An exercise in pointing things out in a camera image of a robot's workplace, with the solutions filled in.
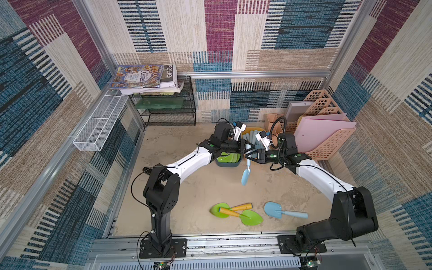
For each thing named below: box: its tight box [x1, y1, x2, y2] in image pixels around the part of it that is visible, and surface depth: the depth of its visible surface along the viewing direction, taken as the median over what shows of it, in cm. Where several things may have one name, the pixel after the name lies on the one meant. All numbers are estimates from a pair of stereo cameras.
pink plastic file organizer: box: [306, 128, 357, 161], surface depth 91 cm
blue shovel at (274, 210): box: [263, 201, 309, 220], surface depth 85 cm
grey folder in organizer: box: [285, 100, 314, 123], surface depth 104 cm
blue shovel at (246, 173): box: [241, 158, 251, 187], surface depth 81 cm
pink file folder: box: [293, 113, 357, 153], surface depth 87 cm
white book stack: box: [119, 63, 185, 96], surface depth 83 cm
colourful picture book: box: [109, 64, 164, 90], surface depth 83 cm
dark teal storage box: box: [214, 153, 243, 168], surface depth 101 cm
